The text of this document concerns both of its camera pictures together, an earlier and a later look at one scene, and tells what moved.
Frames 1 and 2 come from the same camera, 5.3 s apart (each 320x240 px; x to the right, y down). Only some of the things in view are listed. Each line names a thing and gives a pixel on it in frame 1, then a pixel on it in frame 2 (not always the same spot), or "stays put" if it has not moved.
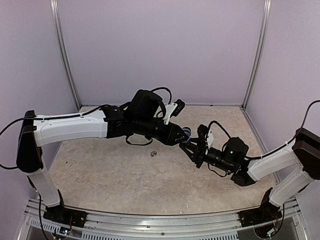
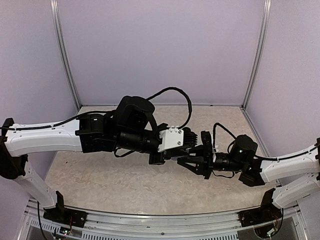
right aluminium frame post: x=260 y=51 stays put
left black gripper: x=170 y=138 -> x=168 y=154
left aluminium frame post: x=61 y=51 stays put
